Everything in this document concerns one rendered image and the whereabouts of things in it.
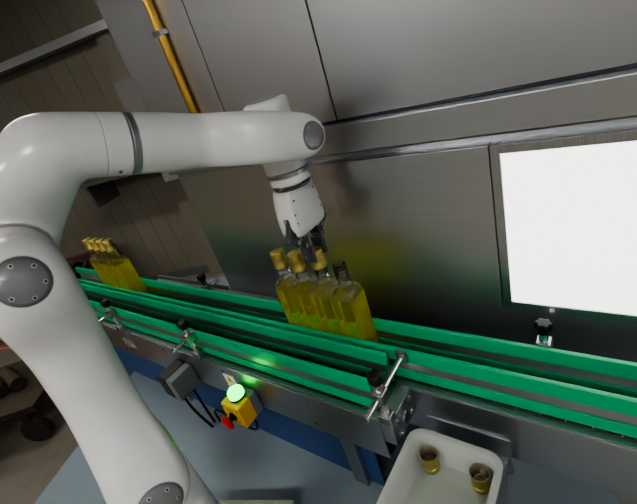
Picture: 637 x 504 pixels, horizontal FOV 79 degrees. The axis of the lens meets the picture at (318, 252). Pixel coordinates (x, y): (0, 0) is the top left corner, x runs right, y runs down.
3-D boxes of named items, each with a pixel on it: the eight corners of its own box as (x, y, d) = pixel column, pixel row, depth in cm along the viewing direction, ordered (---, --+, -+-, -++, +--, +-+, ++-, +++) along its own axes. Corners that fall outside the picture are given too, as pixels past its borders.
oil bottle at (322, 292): (362, 343, 97) (340, 272, 88) (351, 359, 93) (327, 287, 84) (343, 339, 101) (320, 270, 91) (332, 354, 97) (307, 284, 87)
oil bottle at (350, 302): (382, 349, 93) (361, 276, 84) (371, 366, 89) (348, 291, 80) (362, 345, 97) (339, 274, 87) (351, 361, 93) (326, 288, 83)
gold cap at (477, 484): (474, 484, 68) (477, 498, 70) (494, 478, 68) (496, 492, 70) (465, 465, 71) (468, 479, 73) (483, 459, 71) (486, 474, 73)
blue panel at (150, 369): (413, 428, 106) (400, 383, 99) (385, 487, 95) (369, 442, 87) (125, 329, 203) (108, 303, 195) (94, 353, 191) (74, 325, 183)
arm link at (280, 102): (318, 160, 74) (290, 160, 81) (297, 88, 68) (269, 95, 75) (284, 177, 70) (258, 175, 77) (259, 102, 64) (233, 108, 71)
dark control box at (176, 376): (202, 383, 122) (191, 363, 118) (183, 403, 116) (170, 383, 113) (187, 376, 127) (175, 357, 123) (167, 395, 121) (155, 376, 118)
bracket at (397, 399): (418, 410, 84) (412, 387, 81) (401, 447, 77) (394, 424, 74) (403, 405, 86) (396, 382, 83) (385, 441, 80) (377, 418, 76)
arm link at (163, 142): (142, 103, 48) (330, 107, 66) (112, 114, 60) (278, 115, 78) (154, 177, 50) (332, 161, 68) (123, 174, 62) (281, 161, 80)
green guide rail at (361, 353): (393, 379, 84) (386, 351, 80) (392, 382, 83) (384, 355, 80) (67, 290, 190) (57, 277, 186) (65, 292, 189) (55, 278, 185)
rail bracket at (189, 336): (208, 355, 112) (188, 319, 106) (189, 374, 107) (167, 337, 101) (200, 352, 114) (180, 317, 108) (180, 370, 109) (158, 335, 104)
